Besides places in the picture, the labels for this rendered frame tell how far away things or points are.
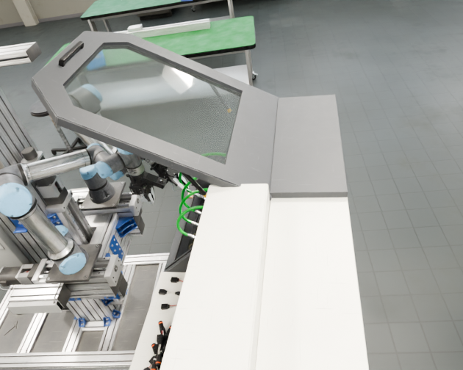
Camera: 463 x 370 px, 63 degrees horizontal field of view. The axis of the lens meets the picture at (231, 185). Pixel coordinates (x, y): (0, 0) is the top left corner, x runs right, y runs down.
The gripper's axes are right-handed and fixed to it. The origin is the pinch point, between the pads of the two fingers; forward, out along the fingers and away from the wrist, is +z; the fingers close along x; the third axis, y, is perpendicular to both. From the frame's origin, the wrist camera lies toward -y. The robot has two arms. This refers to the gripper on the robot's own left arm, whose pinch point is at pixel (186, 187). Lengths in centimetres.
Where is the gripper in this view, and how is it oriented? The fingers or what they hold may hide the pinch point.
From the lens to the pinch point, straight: 193.7
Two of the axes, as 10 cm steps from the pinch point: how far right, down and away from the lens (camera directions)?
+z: 7.0, 7.1, 1.2
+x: -3.6, 4.9, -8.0
